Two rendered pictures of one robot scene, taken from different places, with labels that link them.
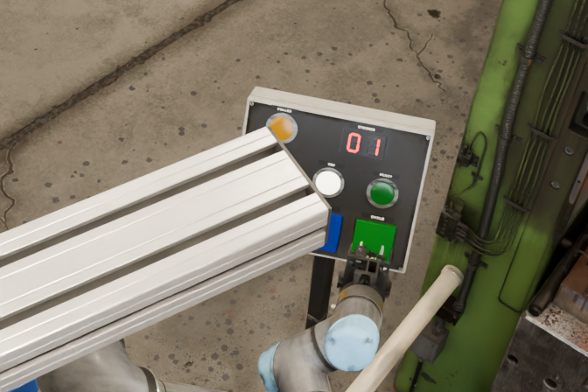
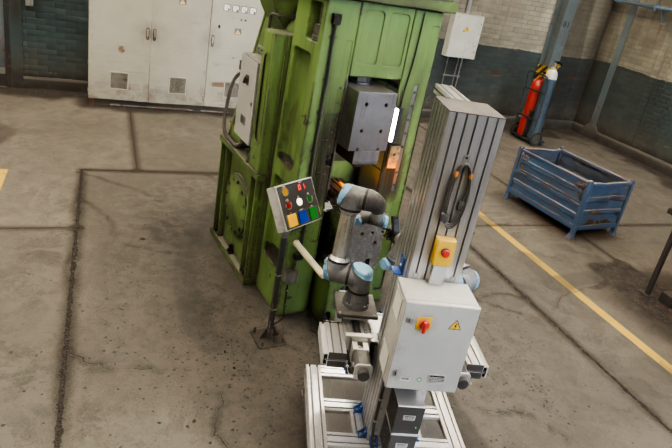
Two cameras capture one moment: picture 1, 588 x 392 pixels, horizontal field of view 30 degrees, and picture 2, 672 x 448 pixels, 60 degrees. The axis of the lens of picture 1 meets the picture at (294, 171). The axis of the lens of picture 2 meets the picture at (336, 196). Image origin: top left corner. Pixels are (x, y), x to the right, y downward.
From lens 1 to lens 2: 2.85 m
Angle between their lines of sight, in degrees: 57
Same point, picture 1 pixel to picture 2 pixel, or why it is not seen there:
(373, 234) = (313, 210)
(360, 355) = not seen: hidden behind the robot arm
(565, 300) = not seen: hidden behind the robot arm
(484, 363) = (307, 271)
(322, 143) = (294, 191)
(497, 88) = (305, 166)
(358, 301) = not seen: hidden behind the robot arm
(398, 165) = (309, 188)
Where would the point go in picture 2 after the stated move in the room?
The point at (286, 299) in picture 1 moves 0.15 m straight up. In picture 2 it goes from (222, 320) to (224, 303)
